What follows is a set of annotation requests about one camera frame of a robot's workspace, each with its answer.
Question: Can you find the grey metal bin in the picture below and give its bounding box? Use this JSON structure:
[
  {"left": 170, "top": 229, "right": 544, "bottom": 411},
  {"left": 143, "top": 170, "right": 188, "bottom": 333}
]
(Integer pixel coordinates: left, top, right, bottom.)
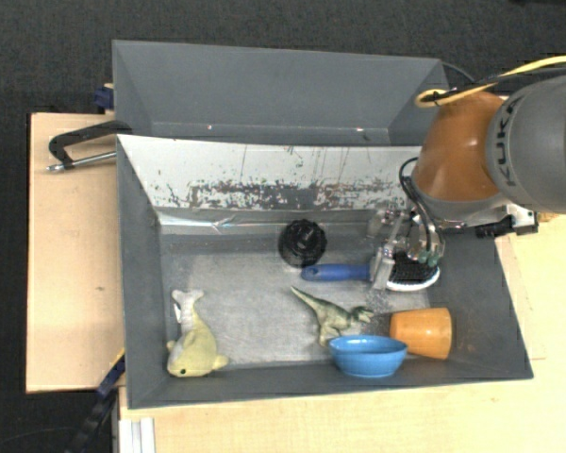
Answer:
[{"left": 110, "top": 39, "right": 535, "bottom": 411}]

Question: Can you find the black ribbed round ball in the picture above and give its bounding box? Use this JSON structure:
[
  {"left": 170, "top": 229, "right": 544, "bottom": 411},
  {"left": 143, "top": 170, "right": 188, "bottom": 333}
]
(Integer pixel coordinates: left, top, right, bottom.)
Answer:
[{"left": 277, "top": 219, "right": 328, "bottom": 269}]

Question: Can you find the blue handled scrub brush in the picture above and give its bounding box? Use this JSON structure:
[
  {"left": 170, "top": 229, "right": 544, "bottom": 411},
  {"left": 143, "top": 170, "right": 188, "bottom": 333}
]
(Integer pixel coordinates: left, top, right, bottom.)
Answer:
[{"left": 300, "top": 249, "right": 441, "bottom": 294}]

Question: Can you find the blue bowl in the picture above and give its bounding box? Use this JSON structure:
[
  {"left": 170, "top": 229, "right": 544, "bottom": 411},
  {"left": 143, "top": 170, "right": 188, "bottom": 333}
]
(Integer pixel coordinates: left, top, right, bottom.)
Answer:
[{"left": 327, "top": 334, "right": 409, "bottom": 379}]

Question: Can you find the pale wood flat board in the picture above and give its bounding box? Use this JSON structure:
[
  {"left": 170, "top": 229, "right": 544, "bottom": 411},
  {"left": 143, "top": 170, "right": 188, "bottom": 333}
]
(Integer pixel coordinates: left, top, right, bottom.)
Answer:
[{"left": 25, "top": 111, "right": 126, "bottom": 394}]

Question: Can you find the yellow plush whale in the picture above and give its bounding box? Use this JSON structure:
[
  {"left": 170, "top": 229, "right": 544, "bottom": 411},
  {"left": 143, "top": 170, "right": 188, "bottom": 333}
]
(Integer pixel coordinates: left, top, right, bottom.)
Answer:
[{"left": 165, "top": 288, "right": 230, "bottom": 378}]

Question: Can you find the black cylinder on white bracket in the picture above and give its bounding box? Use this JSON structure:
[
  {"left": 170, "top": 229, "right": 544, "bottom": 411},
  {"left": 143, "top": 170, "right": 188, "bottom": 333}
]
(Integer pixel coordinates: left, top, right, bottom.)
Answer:
[{"left": 474, "top": 204, "right": 540, "bottom": 239}]

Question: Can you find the green toy dinosaur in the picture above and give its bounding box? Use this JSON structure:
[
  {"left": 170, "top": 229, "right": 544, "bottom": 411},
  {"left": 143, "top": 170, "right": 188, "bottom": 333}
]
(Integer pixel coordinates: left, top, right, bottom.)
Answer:
[{"left": 290, "top": 285, "right": 375, "bottom": 348}]

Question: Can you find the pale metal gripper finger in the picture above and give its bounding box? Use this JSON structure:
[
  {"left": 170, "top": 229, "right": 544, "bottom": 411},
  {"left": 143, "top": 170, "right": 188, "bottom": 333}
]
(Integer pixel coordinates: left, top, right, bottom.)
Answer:
[
  {"left": 371, "top": 246, "right": 398, "bottom": 292},
  {"left": 368, "top": 208, "right": 401, "bottom": 241}
]

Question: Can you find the orange cup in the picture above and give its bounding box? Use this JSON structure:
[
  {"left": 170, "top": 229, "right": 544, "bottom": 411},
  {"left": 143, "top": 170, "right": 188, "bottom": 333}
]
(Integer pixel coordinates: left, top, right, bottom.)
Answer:
[{"left": 389, "top": 307, "right": 454, "bottom": 361}]

